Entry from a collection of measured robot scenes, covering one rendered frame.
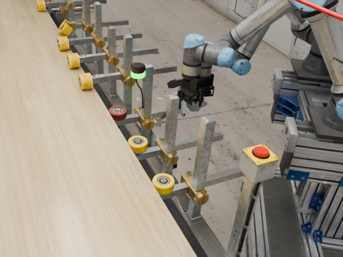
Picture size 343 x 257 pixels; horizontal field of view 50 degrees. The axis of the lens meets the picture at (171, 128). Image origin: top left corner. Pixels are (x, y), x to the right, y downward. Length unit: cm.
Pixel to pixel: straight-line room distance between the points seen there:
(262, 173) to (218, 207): 156
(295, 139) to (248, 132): 176
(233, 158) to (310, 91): 113
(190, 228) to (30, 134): 74
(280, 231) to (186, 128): 136
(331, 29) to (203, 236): 84
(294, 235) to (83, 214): 134
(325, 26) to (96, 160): 91
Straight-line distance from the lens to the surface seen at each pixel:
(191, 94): 148
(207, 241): 144
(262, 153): 99
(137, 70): 156
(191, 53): 142
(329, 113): 157
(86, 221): 122
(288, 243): 219
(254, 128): 336
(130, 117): 174
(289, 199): 243
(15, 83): 199
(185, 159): 287
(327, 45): 131
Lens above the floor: 181
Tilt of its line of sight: 35 degrees down
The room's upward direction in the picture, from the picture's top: 5 degrees clockwise
